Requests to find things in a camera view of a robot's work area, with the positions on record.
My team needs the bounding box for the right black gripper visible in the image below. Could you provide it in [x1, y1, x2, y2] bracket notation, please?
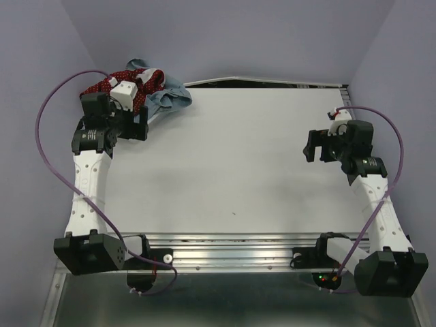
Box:
[301, 125, 351, 162]

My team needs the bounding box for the red polka dot skirt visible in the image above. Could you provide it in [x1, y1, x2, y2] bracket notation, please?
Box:
[80, 69, 166, 114]

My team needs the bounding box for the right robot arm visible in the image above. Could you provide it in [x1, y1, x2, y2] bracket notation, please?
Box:
[303, 120, 429, 298]

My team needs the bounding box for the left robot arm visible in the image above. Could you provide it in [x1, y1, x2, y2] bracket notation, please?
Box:
[54, 91, 148, 276]

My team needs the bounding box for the light blue denim skirt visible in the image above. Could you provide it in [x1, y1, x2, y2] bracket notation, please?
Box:
[126, 58, 192, 118]

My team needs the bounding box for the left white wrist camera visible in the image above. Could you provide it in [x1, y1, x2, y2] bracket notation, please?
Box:
[110, 81, 138, 112]

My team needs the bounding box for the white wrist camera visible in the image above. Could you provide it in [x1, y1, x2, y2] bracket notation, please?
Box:
[110, 81, 138, 112]
[328, 108, 352, 136]

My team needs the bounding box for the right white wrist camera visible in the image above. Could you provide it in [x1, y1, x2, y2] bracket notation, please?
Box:
[328, 108, 352, 136]

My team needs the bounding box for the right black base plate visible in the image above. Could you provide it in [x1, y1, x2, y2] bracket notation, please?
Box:
[290, 247, 340, 269]

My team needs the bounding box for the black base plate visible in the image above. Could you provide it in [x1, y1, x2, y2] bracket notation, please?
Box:
[290, 247, 340, 269]
[121, 248, 174, 270]

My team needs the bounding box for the aluminium frame rail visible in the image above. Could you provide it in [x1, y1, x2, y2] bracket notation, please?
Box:
[43, 86, 429, 326]

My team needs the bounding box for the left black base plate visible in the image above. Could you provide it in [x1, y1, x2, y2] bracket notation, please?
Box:
[121, 248, 174, 270]

